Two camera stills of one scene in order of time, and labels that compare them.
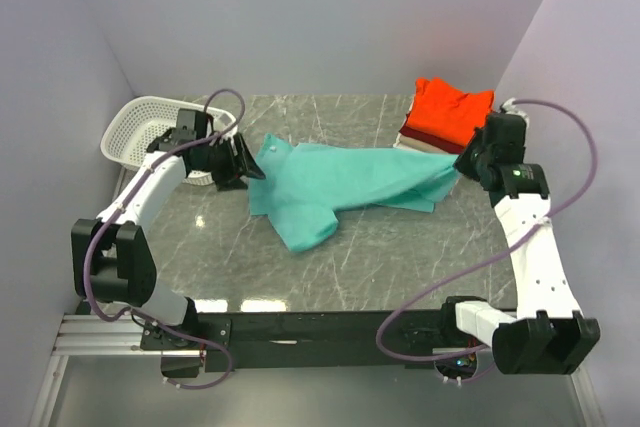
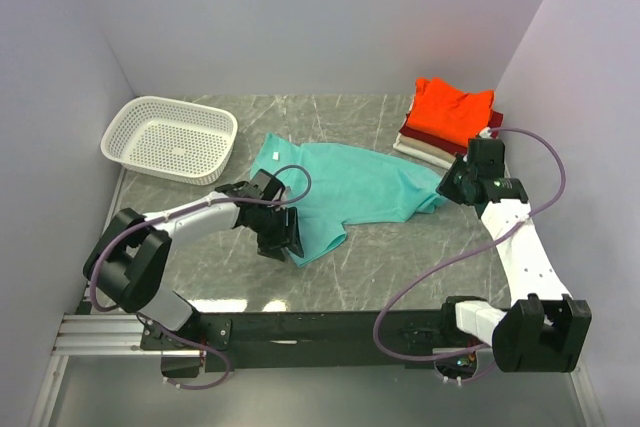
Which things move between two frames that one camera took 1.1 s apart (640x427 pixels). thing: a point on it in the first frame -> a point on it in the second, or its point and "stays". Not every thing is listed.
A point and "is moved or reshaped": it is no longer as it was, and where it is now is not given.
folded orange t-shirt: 443,112 stays
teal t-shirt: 303,187 is moved or reshaped
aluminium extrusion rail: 98,335 stays
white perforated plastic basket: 133,122 stays
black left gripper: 243,161 -> 286,236
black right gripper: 462,162 -> 445,186
